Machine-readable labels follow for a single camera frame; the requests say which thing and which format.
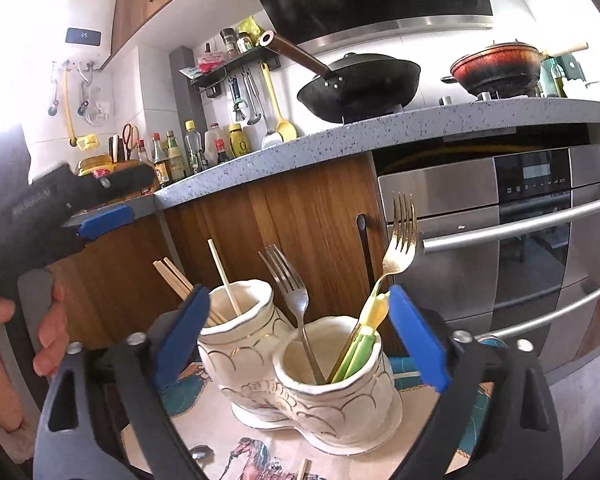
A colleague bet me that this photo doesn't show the grey water pipe valve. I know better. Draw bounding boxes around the grey water pipe valve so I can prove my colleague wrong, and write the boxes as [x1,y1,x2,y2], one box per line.
[77,62,97,117]
[49,62,62,117]

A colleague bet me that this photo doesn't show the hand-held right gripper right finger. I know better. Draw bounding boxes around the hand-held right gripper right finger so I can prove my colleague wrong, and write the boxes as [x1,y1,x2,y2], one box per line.
[387,284,566,480]

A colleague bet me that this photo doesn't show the red handled scissors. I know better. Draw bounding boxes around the red handled scissors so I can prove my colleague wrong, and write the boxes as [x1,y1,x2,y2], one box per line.
[121,123,140,161]

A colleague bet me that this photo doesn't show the silver fork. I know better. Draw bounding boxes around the silver fork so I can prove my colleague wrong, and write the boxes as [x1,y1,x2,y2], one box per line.
[264,244,327,385]

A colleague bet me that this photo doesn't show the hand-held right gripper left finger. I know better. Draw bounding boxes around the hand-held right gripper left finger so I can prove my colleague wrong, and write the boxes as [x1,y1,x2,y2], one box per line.
[32,284,212,480]

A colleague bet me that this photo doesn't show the green glass container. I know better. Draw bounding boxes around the green glass container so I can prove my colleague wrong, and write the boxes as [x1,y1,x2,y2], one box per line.
[540,52,587,98]

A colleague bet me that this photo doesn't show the white water heater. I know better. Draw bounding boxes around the white water heater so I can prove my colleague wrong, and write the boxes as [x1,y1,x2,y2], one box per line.
[57,0,119,66]

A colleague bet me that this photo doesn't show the green utensil with yellow tip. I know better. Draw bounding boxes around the green utensil with yellow tip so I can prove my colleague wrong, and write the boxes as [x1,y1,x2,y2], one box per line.
[337,290,388,383]

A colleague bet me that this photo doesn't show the grey speckled countertop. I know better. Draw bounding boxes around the grey speckled countertop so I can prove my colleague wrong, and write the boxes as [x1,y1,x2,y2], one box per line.
[130,95,600,211]

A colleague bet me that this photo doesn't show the gold fork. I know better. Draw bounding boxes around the gold fork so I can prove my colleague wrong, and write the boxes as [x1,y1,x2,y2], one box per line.
[325,191,420,383]

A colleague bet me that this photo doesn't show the yellow green bag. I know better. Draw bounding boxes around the yellow green bag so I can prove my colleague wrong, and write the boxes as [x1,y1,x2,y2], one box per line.
[237,16,266,46]

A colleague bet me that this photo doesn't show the black wall rack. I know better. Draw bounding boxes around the black wall rack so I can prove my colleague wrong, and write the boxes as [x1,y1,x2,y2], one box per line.
[180,45,281,97]

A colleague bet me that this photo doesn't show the red rusty pan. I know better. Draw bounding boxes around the red rusty pan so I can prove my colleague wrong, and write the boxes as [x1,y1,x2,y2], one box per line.
[441,39,590,98]

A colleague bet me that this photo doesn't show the hanging dish brush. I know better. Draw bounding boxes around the hanging dish brush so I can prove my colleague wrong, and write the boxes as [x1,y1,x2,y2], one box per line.
[229,77,247,124]

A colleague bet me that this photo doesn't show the clear bottle with yellow cap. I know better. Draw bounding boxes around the clear bottle with yellow cap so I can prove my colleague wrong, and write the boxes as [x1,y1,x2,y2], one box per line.
[184,120,203,173]

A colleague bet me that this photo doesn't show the hanging steel ladle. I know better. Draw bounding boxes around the hanging steel ladle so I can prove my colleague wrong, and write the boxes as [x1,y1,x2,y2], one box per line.
[242,72,262,127]

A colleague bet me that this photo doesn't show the yellow jar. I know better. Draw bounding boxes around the yellow jar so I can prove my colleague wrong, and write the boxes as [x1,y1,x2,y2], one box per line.
[77,155,116,177]

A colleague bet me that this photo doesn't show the black cabinet handle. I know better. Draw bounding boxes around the black cabinet handle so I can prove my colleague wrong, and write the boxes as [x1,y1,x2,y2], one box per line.
[356,212,373,321]

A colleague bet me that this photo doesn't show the black wok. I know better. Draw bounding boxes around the black wok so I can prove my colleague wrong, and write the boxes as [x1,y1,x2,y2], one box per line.
[257,30,422,125]

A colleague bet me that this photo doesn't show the stainless steel built-in oven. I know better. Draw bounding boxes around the stainless steel built-in oven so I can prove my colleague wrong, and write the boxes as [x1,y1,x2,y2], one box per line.
[377,142,600,376]

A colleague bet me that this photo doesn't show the printed quilted cloth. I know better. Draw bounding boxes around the printed quilted cloth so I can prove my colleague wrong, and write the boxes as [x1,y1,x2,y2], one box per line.
[115,350,496,480]

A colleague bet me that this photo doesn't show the white plastic jug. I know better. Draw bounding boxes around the white plastic jug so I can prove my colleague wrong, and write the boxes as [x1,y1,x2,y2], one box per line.
[203,122,226,161]

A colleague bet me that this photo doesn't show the wooden wall cabinet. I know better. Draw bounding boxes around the wooden wall cabinet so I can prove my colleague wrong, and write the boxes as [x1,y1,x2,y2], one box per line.
[100,0,241,68]

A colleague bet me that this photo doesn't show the white wall socket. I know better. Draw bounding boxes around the white wall socket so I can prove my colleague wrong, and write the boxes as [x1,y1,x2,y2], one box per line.
[87,100,113,124]

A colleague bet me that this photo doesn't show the white ceramic double utensil holder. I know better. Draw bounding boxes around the white ceramic double utensil holder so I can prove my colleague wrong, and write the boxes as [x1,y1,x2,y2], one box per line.
[196,280,403,456]

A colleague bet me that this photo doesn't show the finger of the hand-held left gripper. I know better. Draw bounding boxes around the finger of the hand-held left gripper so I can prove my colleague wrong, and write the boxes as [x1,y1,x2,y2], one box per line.
[62,204,135,241]
[95,162,157,200]

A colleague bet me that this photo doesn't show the dark sauce bottle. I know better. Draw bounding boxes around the dark sauce bottle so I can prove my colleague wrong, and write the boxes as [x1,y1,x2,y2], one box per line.
[151,133,172,188]

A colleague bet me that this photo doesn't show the green label sauce bottle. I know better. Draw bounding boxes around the green label sauce bottle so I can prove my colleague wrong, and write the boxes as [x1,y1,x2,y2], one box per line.
[166,131,187,181]

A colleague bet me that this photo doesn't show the light green plastic utensil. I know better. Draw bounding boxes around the light green plastic utensil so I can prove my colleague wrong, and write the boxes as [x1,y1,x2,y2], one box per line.
[330,332,368,383]

